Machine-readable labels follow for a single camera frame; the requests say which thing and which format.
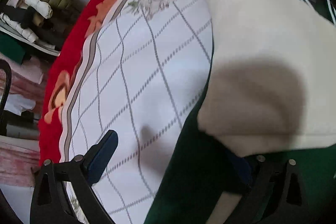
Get green and cream varsity jacket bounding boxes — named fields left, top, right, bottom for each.
left=145, top=0, right=335, bottom=223

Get white checked bed sheet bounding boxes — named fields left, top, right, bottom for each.
left=59, top=0, right=213, bottom=223

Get black cable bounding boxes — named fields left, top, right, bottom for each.
left=0, top=60, right=13, bottom=135

